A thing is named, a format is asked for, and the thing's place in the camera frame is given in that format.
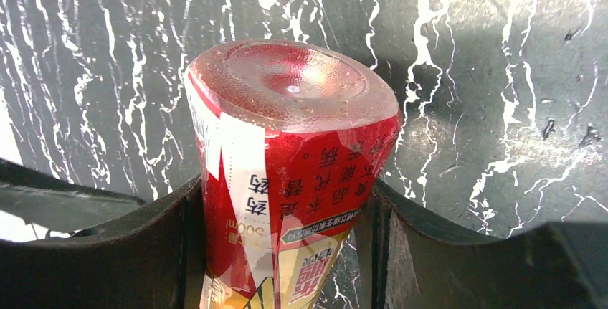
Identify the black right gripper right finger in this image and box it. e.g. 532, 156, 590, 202
354, 181, 607, 308

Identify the gold red label bottle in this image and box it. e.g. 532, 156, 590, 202
183, 39, 401, 308

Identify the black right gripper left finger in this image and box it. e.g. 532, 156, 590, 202
1, 178, 206, 308

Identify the aluminium frame rail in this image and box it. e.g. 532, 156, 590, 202
1, 159, 146, 234

